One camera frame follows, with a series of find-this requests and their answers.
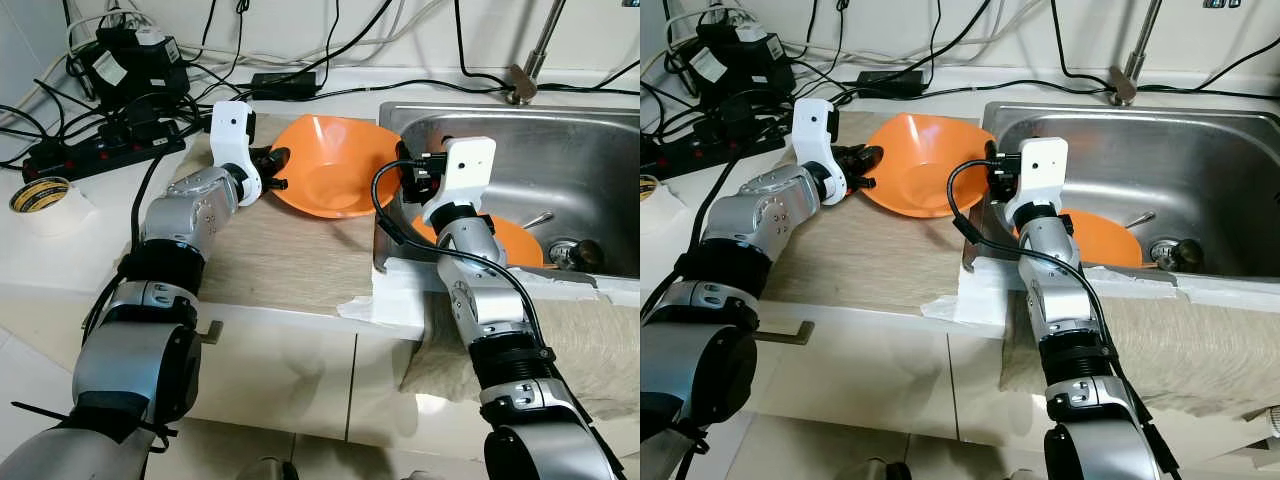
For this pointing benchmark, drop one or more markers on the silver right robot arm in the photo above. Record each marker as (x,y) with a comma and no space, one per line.
(1065,310)
(490,310)

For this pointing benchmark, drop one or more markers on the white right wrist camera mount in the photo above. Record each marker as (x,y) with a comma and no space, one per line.
(465,170)
(1040,170)

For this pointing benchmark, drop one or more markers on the white tape roll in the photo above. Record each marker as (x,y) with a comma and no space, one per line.
(650,188)
(45,205)

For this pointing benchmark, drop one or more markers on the orange plastic plate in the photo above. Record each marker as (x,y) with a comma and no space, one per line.
(1110,245)
(515,245)

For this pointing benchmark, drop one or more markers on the black power strip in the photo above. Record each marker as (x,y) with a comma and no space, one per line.
(100,150)
(710,148)

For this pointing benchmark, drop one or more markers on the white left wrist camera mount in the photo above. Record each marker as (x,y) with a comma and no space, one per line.
(232,140)
(818,138)

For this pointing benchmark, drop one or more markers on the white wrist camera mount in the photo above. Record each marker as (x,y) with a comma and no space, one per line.
(818,138)
(232,140)
(1040,170)
(465,170)

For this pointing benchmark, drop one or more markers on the beige hanging towel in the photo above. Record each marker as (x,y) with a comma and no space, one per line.
(1200,350)
(600,350)

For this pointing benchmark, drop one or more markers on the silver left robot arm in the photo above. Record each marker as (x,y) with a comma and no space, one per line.
(690,370)
(130,370)

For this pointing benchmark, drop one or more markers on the beige counter mat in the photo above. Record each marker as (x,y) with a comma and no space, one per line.
(280,260)
(880,260)

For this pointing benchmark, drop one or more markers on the steel sink drain strainer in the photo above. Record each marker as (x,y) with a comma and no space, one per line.
(1162,255)
(562,255)

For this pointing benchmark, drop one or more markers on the stainless steel sink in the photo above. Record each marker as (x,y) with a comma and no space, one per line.
(1180,160)
(570,160)

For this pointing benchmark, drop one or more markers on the metal wall tap valve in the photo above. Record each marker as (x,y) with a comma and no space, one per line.
(1222,3)

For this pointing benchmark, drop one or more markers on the open white drawer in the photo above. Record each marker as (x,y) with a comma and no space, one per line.
(1272,420)

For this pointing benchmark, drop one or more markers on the steel sink faucet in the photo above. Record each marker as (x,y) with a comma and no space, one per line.
(520,85)
(1125,85)

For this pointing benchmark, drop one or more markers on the orange plastic bowl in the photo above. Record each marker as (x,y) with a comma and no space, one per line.
(925,165)
(335,165)

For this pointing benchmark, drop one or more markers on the cream kitchen cabinet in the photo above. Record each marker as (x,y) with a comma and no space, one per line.
(880,385)
(290,380)

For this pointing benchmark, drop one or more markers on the black power adapter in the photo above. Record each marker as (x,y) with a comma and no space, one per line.
(283,85)
(890,83)

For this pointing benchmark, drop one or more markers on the black charger device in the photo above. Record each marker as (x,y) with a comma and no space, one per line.
(740,62)
(130,65)

